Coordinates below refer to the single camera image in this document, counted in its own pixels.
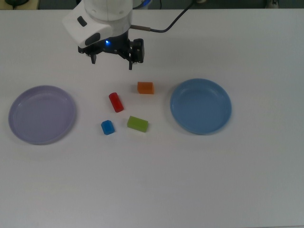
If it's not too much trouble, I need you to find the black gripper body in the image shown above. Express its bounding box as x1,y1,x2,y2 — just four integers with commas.
95,29,131,54

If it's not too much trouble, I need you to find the orange rectangular block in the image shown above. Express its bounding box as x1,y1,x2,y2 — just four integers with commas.
137,81,155,95

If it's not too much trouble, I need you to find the red cylinder block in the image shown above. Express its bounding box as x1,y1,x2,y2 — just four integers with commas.
108,92,124,113

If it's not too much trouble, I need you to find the small blue block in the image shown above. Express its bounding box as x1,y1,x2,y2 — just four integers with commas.
101,120,115,136

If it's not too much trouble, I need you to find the green rectangular block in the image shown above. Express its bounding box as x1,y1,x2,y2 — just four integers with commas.
127,115,149,133

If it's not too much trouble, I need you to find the purple plate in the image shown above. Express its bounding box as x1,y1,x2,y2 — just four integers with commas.
8,85,77,145

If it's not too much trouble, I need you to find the blue plate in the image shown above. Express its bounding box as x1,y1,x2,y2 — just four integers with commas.
170,78,232,135

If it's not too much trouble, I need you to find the dark rounded background object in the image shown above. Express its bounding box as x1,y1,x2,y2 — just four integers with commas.
5,0,29,7

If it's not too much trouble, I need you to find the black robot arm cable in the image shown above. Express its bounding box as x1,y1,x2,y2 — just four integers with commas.
131,0,199,33

